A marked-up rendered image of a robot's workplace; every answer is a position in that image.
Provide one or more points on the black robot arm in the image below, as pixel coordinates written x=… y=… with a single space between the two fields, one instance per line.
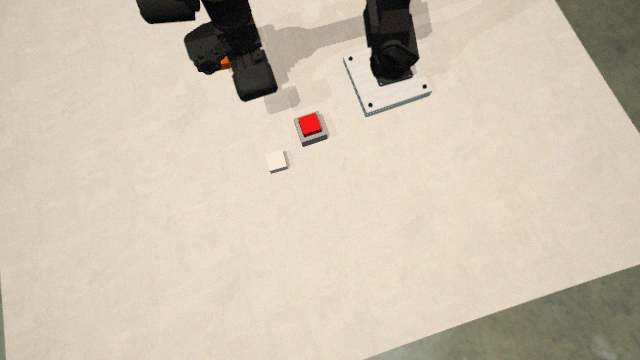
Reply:
x=388 y=25

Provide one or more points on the orange block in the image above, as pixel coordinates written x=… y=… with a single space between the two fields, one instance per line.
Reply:
x=225 y=64

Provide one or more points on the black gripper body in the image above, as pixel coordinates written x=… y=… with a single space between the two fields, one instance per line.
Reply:
x=254 y=78

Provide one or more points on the red button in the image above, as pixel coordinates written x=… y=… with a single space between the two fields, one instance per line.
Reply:
x=310 y=128

